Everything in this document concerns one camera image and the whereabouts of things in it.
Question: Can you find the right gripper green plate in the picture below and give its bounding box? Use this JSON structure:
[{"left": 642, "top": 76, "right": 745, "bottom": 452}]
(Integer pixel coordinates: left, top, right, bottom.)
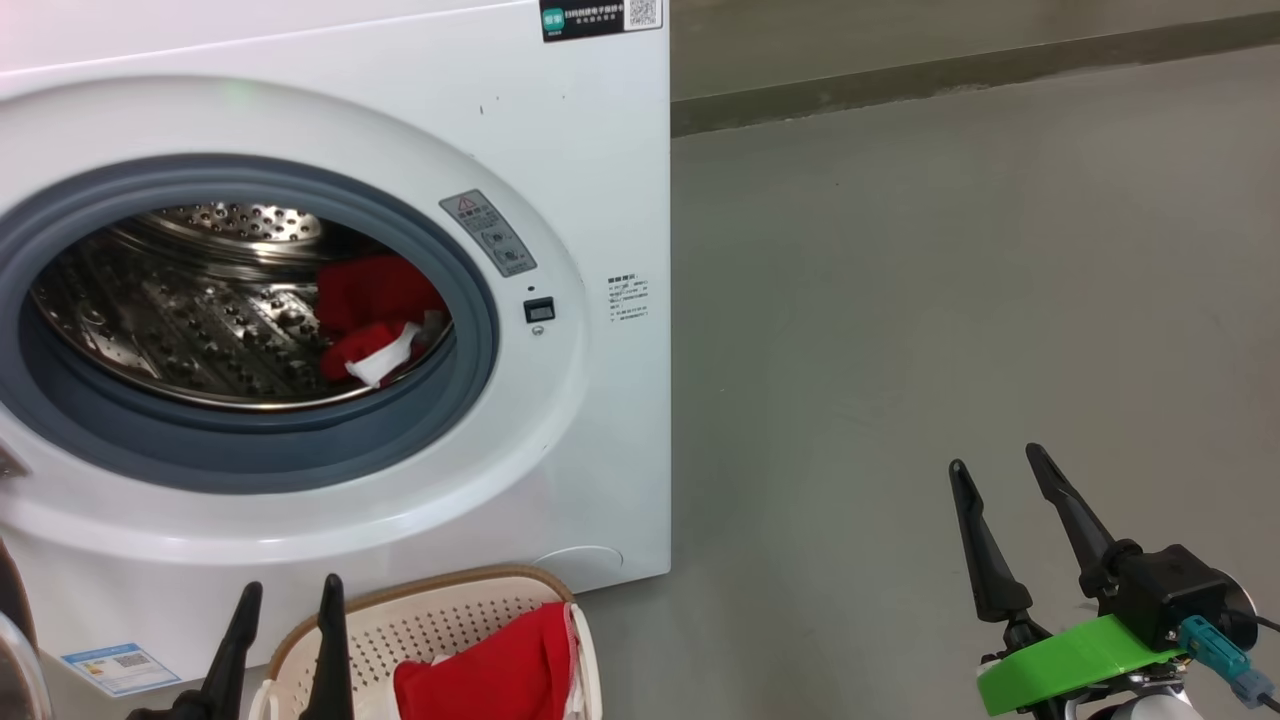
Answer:
[{"left": 948, "top": 443, "right": 1187, "bottom": 720}]

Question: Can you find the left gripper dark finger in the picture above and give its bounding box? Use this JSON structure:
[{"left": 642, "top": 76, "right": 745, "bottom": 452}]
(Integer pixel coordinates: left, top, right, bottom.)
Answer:
[
  {"left": 198, "top": 582, "right": 264, "bottom": 720},
  {"left": 299, "top": 574, "right": 357, "bottom": 720}
]

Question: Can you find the plain red garment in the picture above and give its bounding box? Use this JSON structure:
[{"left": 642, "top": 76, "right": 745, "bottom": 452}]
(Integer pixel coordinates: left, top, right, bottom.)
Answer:
[{"left": 393, "top": 600, "right": 583, "bottom": 720}]

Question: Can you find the black round glass washer door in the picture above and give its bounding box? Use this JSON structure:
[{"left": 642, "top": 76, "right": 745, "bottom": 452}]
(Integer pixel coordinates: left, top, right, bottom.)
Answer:
[{"left": 0, "top": 535, "right": 53, "bottom": 720}]

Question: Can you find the red garment with white stripes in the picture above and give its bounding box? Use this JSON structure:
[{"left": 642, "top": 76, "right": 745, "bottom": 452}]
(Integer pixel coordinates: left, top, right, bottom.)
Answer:
[{"left": 315, "top": 253, "right": 451, "bottom": 390}]

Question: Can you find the cream perforated laundry basket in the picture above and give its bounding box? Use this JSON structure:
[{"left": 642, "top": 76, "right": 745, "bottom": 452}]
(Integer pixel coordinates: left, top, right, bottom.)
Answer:
[{"left": 248, "top": 565, "right": 604, "bottom": 720}]

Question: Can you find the white front-load washing machine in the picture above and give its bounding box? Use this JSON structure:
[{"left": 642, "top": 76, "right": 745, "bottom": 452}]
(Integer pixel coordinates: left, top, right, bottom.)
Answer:
[{"left": 0, "top": 0, "right": 672, "bottom": 693}]

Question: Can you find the blue white energy label sticker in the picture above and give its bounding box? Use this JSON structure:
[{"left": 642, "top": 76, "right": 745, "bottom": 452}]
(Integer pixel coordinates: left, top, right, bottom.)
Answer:
[{"left": 60, "top": 642, "right": 182, "bottom": 699}]

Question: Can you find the grey warning label plate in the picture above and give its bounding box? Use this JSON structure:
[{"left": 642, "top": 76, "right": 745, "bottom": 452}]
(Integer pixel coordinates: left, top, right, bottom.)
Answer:
[{"left": 439, "top": 189, "right": 539, "bottom": 279}]

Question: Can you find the black QR code sticker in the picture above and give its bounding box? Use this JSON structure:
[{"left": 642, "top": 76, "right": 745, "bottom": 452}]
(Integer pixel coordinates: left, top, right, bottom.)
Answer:
[{"left": 540, "top": 0, "right": 665, "bottom": 44}]

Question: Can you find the right camera cable teal connector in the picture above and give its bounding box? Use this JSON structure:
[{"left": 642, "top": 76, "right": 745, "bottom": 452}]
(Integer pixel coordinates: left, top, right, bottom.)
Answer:
[{"left": 1178, "top": 608, "right": 1280, "bottom": 711}]

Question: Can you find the grey wall baseboard strip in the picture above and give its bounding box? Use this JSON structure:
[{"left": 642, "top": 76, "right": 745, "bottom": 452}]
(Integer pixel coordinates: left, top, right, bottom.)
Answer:
[{"left": 670, "top": 10, "right": 1280, "bottom": 139}]

